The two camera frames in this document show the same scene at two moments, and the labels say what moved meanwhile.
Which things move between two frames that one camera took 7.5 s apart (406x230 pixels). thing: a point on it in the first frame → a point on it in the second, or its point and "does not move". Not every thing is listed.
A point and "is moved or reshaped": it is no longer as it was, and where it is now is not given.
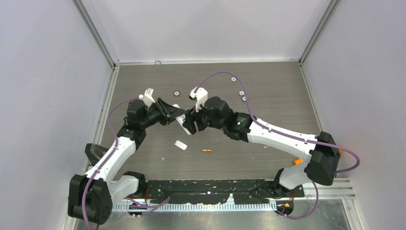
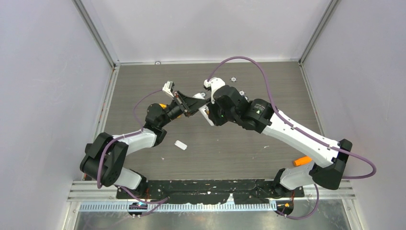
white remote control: x=180 y=119 is moved or reshaped
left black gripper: x=172 y=112 → x=190 y=105
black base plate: x=211 y=192 does not move
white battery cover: x=180 y=145 does not move
